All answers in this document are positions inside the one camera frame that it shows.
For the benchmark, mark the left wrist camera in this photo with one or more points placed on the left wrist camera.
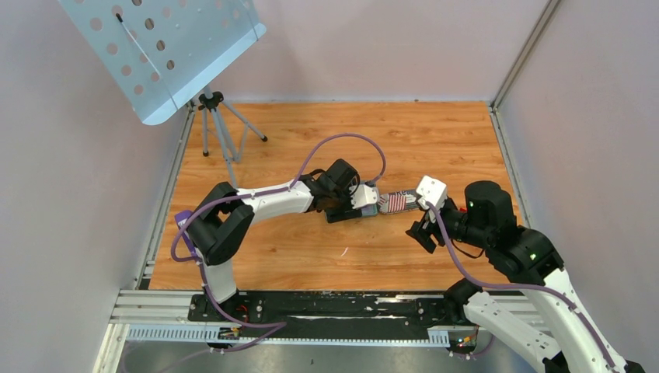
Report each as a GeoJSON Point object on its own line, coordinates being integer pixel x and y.
{"type": "Point", "coordinates": [363, 195]}

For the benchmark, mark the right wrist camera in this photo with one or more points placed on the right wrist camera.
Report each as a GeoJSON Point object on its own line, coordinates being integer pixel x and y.
{"type": "Point", "coordinates": [431, 191]}

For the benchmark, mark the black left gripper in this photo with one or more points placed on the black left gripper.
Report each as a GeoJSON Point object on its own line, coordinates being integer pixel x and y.
{"type": "Point", "coordinates": [346, 213]}

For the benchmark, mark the purple glasses case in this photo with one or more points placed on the purple glasses case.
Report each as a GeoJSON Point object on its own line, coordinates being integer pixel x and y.
{"type": "Point", "coordinates": [180, 219]}

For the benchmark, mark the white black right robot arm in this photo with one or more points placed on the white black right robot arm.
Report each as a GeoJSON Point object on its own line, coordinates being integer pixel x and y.
{"type": "Point", "coordinates": [532, 266]}

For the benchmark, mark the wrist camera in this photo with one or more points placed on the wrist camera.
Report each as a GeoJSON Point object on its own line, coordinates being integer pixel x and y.
{"type": "Point", "coordinates": [363, 195]}
{"type": "Point", "coordinates": [431, 191]}

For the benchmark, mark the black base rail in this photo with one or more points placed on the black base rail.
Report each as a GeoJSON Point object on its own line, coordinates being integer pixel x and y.
{"type": "Point", "coordinates": [329, 318]}

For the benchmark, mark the flag print glasses case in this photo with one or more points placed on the flag print glasses case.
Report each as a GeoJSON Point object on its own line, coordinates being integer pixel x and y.
{"type": "Point", "coordinates": [397, 202]}

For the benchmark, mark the grey-green glasses case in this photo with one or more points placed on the grey-green glasses case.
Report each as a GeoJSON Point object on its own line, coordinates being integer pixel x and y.
{"type": "Point", "coordinates": [370, 210]}

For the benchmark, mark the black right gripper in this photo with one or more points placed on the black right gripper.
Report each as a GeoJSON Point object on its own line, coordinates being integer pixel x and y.
{"type": "Point", "coordinates": [420, 230]}

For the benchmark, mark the perforated metal music stand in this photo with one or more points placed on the perforated metal music stand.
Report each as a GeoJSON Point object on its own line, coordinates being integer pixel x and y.
{"type": "Point", "coordinates": [165, 54]}

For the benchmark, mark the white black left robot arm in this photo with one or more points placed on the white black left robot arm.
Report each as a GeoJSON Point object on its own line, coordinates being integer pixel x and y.
{"type": "Point", "coordinates": [216, 229]}

